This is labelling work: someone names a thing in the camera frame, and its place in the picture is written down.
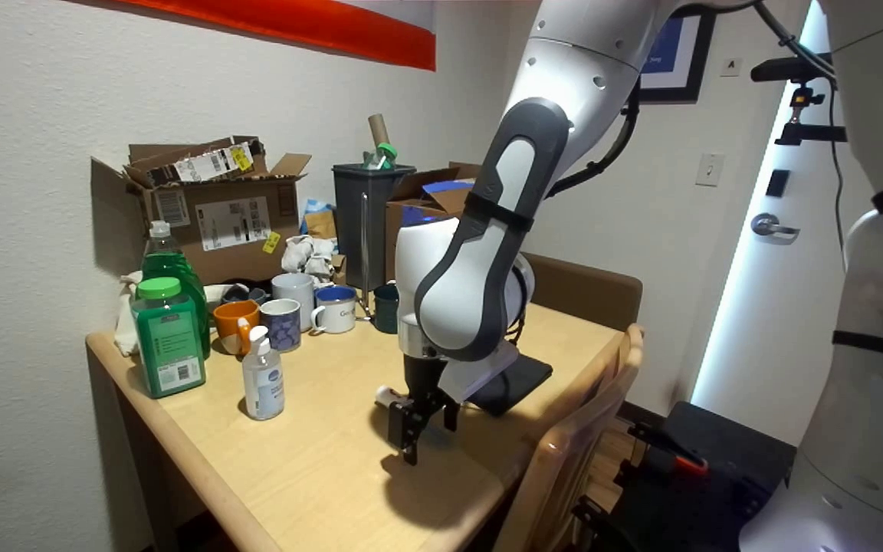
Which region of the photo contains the red wall banner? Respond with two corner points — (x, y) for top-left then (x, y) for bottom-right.
(72, 0), (439, 74)

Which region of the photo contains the orange mug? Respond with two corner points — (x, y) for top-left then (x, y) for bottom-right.
(208, 298), (263, 359)

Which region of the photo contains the green dish soap bottle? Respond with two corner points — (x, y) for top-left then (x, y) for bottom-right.
(139, 219), (213, 362)

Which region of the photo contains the open cardboard box with labels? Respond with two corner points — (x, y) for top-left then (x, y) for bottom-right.
(88, 133), (316, 290)

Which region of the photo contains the white door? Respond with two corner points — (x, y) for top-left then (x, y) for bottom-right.
(691, 0), (879, 448)

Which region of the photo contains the orange handled clamp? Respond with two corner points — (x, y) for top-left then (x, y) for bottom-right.
(628, 423), (715, 484)

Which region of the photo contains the black beanie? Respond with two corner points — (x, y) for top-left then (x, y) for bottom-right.
(468, 349), (554, 420)

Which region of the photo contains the clear hand sanitizer pump bottle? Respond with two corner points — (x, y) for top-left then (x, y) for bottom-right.
(241, 322), (288, 423)

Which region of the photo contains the black door keypad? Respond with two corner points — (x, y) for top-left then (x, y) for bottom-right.
(765, 167), (796, 201)

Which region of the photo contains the green canister with green lid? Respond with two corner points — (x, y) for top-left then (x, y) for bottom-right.
(129, 273), (208, 402)

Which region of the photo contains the cardboard box with blue tape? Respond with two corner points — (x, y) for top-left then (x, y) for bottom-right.
(384, 161), (486, 284)

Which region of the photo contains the dark brown board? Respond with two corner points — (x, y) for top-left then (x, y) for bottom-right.
(521, 253), (646, 331)

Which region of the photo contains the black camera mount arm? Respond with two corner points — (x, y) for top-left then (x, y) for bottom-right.
(772, 82), (854, 147)

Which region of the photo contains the small tan carton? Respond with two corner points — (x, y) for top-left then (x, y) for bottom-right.
(302, 196), (341, 243)

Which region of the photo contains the white light switch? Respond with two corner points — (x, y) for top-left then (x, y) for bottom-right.
(694, 151), (726, 191)

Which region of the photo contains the blue patterned mug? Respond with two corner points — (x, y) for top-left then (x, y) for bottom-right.
(255, 295), (308, 356)

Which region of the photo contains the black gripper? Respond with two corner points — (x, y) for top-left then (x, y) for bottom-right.
(386, 354), (463, 469)

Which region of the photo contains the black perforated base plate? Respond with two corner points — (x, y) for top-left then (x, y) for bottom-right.
(573, 398), (803, 552)

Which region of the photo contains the wooden chair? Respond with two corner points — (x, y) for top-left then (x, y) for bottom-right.
(492, 322), (650, 552)

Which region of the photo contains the silver door handle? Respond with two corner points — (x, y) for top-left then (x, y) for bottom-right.
(749, 213), (803, 247)

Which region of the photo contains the black camera on mount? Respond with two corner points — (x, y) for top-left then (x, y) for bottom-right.
(749, 54), (834, 85)

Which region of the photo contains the crumpled white paper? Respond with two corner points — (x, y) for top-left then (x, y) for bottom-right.
(278, 232), (345, 284)

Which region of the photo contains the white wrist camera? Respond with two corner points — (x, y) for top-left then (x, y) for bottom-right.
(439, 340), (518, 408)

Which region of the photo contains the cardboard tube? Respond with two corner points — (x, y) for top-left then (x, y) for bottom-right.
(365, 110), (396, 156)

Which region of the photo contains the white mug with blue inside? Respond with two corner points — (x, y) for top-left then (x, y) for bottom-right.
(310, 283), (363, 337)

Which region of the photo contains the plain white mug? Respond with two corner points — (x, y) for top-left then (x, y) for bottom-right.
(269, 269), (319, 331)

